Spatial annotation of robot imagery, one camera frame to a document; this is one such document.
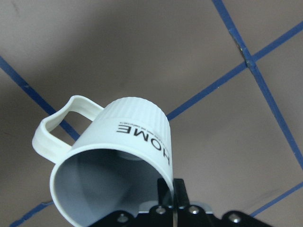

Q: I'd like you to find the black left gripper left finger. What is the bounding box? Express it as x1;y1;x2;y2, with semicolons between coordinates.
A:
157;178;173;208

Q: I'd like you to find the white cup grey inside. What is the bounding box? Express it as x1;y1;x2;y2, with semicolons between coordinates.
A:
32;96;174;227

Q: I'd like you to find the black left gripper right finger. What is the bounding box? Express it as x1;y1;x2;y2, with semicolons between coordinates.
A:
173;178;189;209

